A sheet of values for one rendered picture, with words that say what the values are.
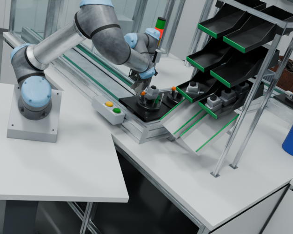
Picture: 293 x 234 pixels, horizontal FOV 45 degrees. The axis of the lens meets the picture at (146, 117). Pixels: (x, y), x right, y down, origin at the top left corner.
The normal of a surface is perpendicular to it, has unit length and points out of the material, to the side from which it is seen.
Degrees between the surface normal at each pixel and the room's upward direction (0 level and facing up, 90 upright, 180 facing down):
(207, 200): 0
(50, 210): 0
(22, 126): 45
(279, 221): 90
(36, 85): 52
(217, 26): 25
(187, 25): 90
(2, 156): 0
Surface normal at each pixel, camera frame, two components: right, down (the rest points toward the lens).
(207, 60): -0.11, -0.74
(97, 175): 0.26, -0.84
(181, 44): 0.24, 0.52
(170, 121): -0.39, -0.55
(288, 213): -0.72, 0.15
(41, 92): 0.36, -0.11
